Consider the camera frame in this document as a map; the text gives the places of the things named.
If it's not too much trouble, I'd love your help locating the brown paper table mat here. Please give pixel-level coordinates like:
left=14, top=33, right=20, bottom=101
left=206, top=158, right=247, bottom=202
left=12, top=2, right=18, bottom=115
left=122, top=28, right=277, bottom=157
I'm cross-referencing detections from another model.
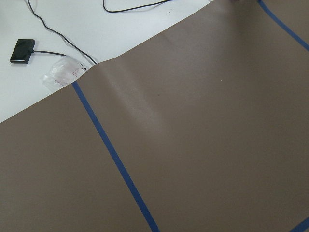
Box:
left=0, top=0, right=309, bottom=232

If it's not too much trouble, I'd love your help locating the clear plastic bag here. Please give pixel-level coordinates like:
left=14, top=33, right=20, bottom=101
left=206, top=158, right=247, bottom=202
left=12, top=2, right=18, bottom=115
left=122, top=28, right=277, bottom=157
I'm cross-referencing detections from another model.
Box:
left=41, top=56, right=87, bottom=92

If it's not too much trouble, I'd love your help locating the small black puck device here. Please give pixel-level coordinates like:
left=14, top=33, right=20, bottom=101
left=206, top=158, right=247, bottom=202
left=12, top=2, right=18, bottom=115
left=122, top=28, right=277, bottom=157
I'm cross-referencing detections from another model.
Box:
left=10, top=39, right=35, bottom=64

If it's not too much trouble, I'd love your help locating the black table cable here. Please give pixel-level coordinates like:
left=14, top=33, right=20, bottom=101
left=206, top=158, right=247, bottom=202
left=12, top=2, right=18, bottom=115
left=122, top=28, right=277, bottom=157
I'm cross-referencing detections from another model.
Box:
left=25, top=0, right=98, bottom=67

